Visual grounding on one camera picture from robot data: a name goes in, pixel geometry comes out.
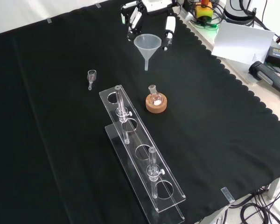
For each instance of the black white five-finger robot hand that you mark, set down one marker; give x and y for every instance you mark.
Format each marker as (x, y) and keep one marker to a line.
(154, 5)

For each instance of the translucent plastic funnel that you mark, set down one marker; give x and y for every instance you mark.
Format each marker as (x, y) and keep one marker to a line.
(147, 47)

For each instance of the glass round-bottom flask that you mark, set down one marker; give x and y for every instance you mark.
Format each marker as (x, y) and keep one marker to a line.
(156, 99)

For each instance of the yellow stop button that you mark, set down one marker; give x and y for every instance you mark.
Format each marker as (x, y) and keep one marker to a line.
(204, 11)

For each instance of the grey tape piece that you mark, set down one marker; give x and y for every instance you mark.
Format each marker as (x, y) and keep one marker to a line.
(98, 5)
(49, 20)

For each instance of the pale board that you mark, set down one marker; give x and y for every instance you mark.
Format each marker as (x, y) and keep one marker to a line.
(242, 42)

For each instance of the black grey handheld device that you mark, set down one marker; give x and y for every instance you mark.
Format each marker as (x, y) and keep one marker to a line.
(266, 74)

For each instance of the black power adapter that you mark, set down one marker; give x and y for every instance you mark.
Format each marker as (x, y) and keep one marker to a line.
(278, 56)

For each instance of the black bench cloth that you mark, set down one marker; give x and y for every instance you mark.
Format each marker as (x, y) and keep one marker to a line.
(60, 116)

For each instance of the clear tape strip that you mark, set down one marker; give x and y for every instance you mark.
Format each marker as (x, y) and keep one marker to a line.
(227, 195)

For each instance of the white table leg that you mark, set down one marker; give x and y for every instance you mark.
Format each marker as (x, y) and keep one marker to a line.
(276, 186)

